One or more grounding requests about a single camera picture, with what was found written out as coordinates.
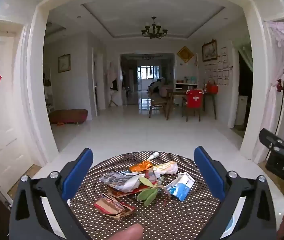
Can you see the red bag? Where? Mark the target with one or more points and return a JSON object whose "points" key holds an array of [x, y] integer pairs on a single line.
{"points": [[212, 88]]}

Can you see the dark chandelier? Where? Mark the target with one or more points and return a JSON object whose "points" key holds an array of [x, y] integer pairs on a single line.
{"points": [[154, 31]]}

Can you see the gold diamond wall decoration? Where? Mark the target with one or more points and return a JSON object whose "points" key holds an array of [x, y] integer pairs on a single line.
{"points": [[185, 54]]}

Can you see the wooden chair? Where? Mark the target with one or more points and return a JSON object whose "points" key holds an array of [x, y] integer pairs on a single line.
{"points": [[157, 103], [193, 112]]}

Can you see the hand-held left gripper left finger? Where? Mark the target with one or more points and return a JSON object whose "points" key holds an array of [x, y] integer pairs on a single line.
{"points": [[78, 173]]}

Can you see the wall paper sheets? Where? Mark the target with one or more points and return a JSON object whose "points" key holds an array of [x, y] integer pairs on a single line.
{"points": [[218, 68]]}

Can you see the green leafy sprig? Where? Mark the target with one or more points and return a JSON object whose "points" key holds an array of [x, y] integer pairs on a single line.
{"points": [[148, 193]]}

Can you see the round polka-dot table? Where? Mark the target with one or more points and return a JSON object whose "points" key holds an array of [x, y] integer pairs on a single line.
{"points": [[182, 217]]}

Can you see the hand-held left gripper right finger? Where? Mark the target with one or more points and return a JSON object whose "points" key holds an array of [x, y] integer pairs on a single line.
{"points": [[208, 172]]}

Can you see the white door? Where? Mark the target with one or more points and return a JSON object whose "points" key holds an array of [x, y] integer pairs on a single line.
{"points": [[1, 130]]}

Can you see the red curtain tie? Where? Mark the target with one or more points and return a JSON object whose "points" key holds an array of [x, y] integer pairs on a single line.
{"points": [[280, 85]]}

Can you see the white shelf rack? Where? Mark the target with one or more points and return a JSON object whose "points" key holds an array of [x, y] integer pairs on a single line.
{"points": [[48, 95]]}

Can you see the white yellow plastic bag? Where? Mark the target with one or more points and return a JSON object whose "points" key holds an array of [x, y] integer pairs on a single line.
{"points": [[167, 168]]}

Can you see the person's left hand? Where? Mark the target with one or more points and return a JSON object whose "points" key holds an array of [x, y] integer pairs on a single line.
{"points": [[127, 233]]}

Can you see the wooden dining table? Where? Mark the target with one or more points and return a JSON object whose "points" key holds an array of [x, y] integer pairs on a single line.
{"points": [[177, 93]]}

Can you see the white appliance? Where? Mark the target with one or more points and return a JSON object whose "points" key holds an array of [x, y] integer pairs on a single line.
{"points": [[240, 110]]}

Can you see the grey printed crumpled wrapper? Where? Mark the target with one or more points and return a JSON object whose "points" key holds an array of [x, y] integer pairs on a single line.
{"points": [[117, 180]]}

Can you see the white blue carton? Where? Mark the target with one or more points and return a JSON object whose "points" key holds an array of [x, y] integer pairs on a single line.
{"points": [[182, 190]]}

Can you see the large framed painting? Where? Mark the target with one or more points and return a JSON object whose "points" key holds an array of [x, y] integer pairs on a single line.
{"points": [[210, 51]]}

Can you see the orange crumpled wrapper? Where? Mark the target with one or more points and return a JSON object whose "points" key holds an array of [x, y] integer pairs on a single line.
{"points": [[140, 166]]}

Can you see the small white bottle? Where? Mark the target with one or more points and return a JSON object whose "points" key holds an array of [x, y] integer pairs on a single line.
{"points": [[154, 156]]}

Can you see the brown floor cushion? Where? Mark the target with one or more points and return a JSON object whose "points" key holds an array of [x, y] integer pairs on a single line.
{"points": [[68, 115]]}

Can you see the white shelf cabinet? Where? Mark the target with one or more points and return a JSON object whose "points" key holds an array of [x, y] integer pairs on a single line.
{"points": [[184, 85]]}

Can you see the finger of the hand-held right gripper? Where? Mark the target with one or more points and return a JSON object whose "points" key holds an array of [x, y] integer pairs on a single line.
{"points": [[269, 138]]}

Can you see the red brown wrapper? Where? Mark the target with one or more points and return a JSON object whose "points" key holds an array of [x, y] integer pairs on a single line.
{"points": [[109, 205]]}

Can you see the red striped packet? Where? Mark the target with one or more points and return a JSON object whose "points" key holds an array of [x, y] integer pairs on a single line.
{"points": [[152, 176]]}

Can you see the grey sofa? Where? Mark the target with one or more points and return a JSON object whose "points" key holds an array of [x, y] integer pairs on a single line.
{"points": [[158, 86]]}

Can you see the small framed picture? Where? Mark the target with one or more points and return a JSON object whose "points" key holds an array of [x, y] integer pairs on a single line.
{"points": [[64, 63]]}

